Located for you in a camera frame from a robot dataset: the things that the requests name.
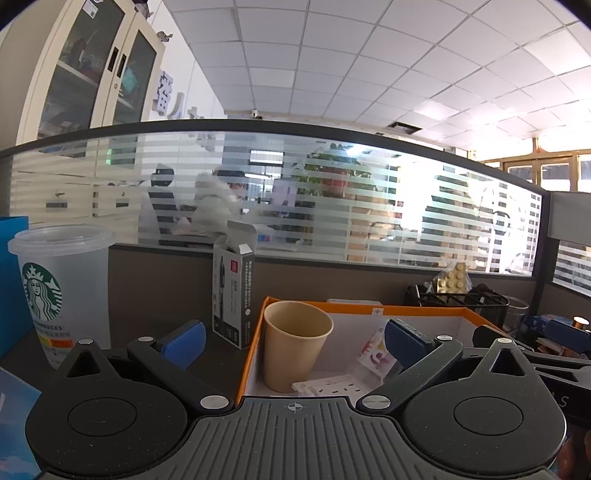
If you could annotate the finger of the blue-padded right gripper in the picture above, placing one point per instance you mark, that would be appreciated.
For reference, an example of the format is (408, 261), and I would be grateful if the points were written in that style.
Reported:
(577, 340)

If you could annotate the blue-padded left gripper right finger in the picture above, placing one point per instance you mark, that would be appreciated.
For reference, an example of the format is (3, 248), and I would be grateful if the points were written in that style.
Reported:
(425, 361)

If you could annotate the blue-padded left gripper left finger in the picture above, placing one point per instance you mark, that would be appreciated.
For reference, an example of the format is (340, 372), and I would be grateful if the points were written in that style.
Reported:
(163, 363)

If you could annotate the white wall socket panel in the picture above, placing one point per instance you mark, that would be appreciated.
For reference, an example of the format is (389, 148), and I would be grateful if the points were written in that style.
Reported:
(335, 386)

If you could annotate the beige paper cup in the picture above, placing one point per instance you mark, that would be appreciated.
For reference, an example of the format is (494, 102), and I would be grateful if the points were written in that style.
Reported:
(294, 335)

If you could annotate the white colourful printed card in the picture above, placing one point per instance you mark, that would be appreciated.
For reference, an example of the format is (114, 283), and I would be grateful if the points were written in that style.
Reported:
(373, 365)

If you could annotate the orange cardboard box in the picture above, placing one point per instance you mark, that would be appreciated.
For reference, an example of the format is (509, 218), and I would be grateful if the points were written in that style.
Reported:
(355, 323)

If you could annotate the black mesh desk organizer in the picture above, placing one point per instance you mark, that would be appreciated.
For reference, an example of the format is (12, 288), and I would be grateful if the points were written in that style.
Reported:
(487, 303)

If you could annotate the yellow pill blister pack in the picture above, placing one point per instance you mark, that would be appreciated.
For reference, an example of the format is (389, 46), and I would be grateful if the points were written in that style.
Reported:
(453, 280)

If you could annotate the black white pen box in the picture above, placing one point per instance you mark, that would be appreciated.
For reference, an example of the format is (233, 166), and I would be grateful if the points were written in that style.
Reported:
(232, 274)

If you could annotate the Starbucks translucent plastic cup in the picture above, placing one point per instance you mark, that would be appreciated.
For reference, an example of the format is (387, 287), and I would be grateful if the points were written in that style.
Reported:
(64, 274)

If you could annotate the blue paper bag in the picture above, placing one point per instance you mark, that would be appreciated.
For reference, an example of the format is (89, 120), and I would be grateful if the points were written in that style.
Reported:
(15, 317)

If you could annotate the frosted glass desk partition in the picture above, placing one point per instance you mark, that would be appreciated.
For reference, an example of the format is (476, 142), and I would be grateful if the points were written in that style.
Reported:
(312, 193)

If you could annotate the beige glass-door cabinet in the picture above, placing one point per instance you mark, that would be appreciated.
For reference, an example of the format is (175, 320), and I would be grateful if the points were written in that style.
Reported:
(68, 66)

